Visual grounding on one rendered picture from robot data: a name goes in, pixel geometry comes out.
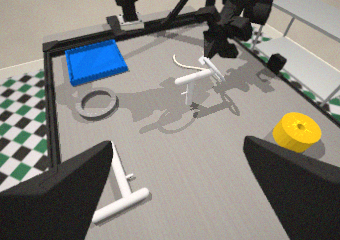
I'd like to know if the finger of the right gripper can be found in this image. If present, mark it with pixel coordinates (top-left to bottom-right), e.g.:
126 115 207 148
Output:
203 30 224 58
208 42 229 59

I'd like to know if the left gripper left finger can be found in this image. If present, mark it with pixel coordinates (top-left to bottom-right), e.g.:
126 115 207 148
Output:
0 141 114 240

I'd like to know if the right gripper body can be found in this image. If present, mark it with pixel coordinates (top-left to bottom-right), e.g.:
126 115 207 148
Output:
194 6 239 59

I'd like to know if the blue tray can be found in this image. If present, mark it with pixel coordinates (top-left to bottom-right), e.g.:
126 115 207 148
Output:
65 39 128 86

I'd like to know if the yellow cylinder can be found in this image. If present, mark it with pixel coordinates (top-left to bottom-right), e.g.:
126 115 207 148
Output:
273 113 321 153

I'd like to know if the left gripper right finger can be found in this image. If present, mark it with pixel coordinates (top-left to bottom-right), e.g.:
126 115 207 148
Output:
243 136 340 240

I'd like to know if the grey cylindrical post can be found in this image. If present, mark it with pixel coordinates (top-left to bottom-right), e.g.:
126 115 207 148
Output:
185 81 195 106

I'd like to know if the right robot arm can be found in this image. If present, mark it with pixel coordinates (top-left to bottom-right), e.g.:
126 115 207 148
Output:
115 0 273 42

